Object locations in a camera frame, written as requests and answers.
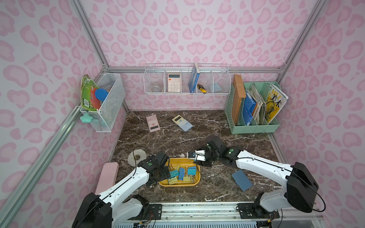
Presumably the yellow plastic storage box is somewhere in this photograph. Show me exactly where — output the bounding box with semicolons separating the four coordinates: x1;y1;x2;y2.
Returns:
159;158;201;187

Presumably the yellow-green binder clip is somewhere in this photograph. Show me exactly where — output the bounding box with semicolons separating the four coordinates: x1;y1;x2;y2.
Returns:
182;175;194;183

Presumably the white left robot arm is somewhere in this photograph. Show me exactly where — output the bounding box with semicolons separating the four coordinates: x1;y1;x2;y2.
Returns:
72;152;171;228

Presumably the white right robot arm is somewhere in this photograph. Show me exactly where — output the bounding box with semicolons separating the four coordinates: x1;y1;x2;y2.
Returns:
187;135;319;219

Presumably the white tape roll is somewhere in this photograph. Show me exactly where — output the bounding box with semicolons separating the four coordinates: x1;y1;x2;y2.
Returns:
127;149;147;167

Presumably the pink calculator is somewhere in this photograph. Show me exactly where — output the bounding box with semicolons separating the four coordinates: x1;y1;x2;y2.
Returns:
146;114;161;133

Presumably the yellow blue calculator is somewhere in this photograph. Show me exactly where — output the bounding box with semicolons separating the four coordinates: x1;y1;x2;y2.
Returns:
172;115;193;132

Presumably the pink pencil case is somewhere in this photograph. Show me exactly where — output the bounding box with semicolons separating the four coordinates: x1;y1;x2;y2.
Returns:
95;162;119;195

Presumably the green plastic file organizer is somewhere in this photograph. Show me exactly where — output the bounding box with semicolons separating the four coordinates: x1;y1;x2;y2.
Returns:
225;81;281;134

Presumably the blue folder in organizer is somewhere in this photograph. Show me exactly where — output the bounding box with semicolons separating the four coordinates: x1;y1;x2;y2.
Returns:
242;93;256;126

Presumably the brown clipboard in organizer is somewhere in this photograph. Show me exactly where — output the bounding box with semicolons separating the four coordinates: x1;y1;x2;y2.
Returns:
232;74;246;125

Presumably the yellow black toy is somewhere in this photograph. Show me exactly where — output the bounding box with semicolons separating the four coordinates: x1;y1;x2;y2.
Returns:
197;84;207;94

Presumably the blue book in basket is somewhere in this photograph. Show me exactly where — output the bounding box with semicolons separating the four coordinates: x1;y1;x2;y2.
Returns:
188;63;200;93

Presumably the yellow magazine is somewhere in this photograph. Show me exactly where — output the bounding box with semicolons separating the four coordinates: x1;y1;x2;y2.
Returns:
265;83;289;124

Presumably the white orange calculator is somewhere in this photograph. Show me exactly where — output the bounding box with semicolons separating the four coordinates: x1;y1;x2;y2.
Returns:
167;73;181;93

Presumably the mint star toy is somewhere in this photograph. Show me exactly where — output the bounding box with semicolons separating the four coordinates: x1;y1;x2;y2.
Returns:
80;112;93;123

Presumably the blue round disc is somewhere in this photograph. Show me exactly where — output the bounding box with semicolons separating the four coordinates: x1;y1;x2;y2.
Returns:
95;88;109;102

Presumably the green snack package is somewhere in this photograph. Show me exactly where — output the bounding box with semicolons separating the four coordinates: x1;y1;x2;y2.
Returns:
80;74;101;111

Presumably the white wire side basket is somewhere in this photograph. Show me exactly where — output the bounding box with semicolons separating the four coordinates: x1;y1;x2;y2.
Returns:
80;73;126;133

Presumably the metal base rail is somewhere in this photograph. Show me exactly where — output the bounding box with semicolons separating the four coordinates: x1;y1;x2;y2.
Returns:
85;200;326;228

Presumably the white wire wall basket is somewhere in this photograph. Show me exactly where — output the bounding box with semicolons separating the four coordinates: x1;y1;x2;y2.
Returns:
143;63;231;95

